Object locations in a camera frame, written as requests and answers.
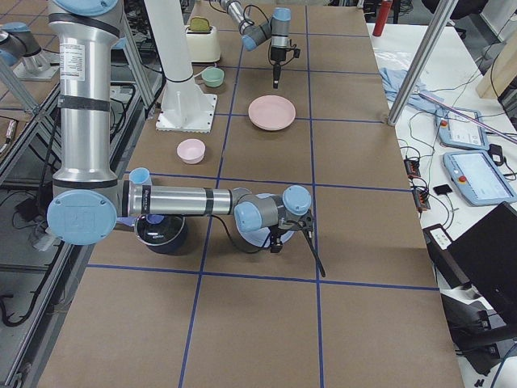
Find cream toaster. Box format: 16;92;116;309
186;26;221;63

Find green bowl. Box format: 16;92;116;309
201;67;225;88

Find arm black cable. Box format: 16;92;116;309
212;216;280;255
242;3;302;65

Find white toaster cable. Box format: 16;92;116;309
192;60;219;86

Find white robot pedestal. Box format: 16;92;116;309
145;0;217;133

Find blue plate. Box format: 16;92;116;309
233;193;300;247

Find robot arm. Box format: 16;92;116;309
47;1;326;277
208;1;301;90

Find lower teach pendant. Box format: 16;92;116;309
442;150;516;206

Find pink plate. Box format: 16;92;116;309
248;95;296;132

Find black power adapter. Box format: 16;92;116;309
489;144;506;167

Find blue cloth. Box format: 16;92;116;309
379;67;445;114

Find upper teach pendant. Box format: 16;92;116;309
435;111;490;151

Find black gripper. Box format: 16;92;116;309
268;46;301;89
268;209;326;278

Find black laptop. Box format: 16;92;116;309
423;202;516;323

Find aluminium frame post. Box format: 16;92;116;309
387;0;458;126

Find pink bowl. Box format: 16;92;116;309
176;138;206;164

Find toast slice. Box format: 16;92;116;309
189;16;211;33

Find red bottle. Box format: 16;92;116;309
372;0;393;37

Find black orange electronics module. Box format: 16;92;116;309
404;158;421;179

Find glass pot lid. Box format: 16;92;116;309
134;214;187;247

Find grabber stick tool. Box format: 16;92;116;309
417;92;517;145

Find teach pendant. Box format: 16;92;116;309
435;111;490;151
442;150;516;206

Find dark blue pot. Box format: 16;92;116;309
116;213;189;256

